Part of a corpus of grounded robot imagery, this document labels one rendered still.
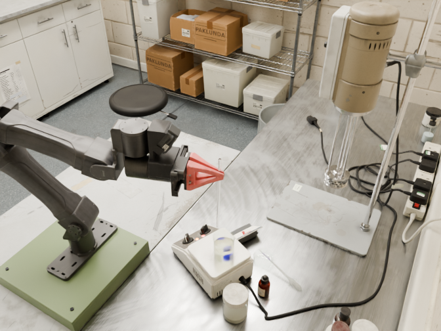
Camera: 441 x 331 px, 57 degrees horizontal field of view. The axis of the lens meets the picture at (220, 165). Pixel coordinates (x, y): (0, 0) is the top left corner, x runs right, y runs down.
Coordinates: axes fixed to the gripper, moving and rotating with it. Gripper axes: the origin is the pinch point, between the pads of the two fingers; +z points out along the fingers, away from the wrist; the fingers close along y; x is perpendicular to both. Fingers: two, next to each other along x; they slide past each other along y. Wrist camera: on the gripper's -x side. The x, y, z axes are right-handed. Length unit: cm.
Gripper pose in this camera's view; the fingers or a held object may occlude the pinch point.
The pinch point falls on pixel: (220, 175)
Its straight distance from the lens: 83.6
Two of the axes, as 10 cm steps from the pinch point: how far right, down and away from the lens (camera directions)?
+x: -0.3, 7.8, 6.2
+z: 9.9, 1.2, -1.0
